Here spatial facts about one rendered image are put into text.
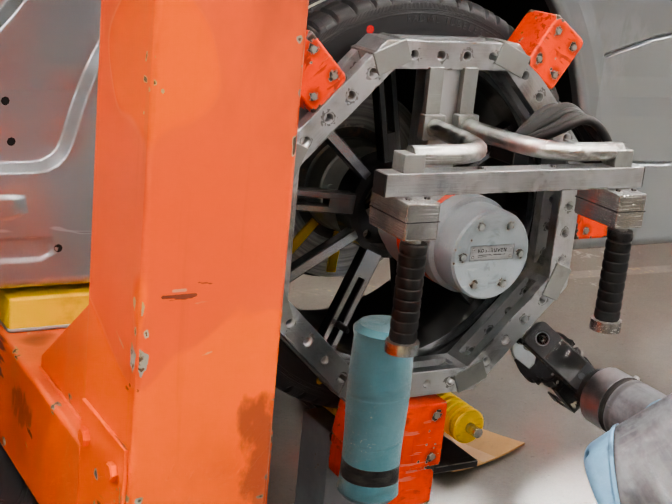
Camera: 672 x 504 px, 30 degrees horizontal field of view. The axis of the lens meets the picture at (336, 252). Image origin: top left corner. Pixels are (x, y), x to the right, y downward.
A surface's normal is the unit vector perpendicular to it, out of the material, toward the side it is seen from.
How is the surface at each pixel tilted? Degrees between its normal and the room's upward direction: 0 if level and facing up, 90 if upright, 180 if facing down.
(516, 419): 0
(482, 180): 90
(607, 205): 90
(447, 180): 90
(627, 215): 90
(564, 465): 0
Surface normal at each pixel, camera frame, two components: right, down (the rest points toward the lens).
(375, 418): -0.06, 0.30
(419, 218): 0.48, 0.29
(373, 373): -0.27, 0.21
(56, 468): -0.87, 0.06
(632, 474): -0.36, -0.20
